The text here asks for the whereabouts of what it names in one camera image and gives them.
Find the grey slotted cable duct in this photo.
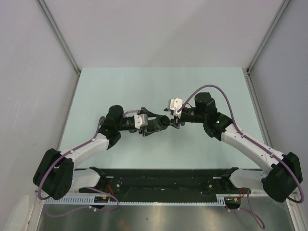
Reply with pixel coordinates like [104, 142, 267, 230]
[44, 195, 226, 206]

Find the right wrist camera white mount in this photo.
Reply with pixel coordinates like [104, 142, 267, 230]
[167, 98, 183, 118]

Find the left aluminium frame post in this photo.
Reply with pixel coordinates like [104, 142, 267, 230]
[36, 0, 81, 77]

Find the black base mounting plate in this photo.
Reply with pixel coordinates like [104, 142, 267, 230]
[77, 167, 253, 204]

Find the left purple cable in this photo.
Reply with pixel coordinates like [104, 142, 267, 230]
[37, 109, 140, 217]

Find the black corrugated hose with nut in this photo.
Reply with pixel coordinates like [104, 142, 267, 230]
[99, 115, 170, 132]

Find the right aluminium frame post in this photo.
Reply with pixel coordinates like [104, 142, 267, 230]
[246, 0, 293, 74]

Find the aluminium frame post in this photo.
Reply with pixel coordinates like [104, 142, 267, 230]
[246, 0, 293, 74]
[36, 0, 81, 77]

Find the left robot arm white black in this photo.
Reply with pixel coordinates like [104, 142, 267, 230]
[33, 105, 157, 201]

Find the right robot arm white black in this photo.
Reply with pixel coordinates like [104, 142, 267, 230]
[167, 92, 303, 202]

